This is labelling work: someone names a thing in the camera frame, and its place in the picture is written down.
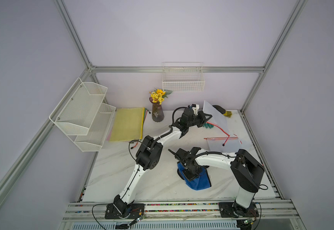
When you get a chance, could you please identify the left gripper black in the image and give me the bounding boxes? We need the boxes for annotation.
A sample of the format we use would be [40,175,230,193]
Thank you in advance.
[187,111,212,128]

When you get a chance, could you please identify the blue microfiber cleaning cloth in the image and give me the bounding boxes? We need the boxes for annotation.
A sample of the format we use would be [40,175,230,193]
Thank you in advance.
[177,162,212,191]

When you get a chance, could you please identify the red zipper mesh document bag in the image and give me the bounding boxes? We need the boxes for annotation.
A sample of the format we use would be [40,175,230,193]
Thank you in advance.
[203,101,230,146]

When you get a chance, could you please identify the yellow mesh document bag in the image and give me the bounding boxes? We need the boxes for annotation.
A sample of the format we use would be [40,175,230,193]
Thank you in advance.
[109,107,146,143]

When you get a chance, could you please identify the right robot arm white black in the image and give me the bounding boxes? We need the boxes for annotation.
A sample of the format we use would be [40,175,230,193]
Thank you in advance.
[169,147,264,209]

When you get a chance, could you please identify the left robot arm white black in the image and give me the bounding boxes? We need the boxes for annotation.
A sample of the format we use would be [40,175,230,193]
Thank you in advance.
[112,104,213,218]

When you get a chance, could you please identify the green white work glove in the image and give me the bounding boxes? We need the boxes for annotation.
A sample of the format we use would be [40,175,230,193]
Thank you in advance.
[203,123,214,128]

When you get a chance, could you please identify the dark purple glass vase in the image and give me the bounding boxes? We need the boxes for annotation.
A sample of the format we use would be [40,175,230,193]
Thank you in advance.
[149,97,165,122]

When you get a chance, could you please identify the yellow artificial flowers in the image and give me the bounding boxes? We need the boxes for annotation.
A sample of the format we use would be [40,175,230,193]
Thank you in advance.
[149,89,172,105]

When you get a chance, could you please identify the black yellow work glove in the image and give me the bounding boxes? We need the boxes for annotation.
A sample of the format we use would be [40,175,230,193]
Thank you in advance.
[213,105,232,117]

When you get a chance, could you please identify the white two-tier mesh shelf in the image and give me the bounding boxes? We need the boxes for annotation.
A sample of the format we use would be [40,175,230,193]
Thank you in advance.
[49,78,116,152]

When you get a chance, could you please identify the white wire wall basket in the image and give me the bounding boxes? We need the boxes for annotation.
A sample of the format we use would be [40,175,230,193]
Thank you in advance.
[162,62,205,93]

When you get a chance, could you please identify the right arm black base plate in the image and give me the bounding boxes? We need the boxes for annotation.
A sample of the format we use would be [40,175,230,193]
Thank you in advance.
[218,202,259,218]

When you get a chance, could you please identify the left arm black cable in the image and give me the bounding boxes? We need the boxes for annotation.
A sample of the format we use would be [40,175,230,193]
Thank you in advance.
[128,139,140,162]

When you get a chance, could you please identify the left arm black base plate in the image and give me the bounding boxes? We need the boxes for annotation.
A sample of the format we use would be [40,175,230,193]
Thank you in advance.
[105,203,145,219]

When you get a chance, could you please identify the aluminium frame rail base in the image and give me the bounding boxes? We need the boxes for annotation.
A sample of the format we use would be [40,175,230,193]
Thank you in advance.
[59,199,306,230]

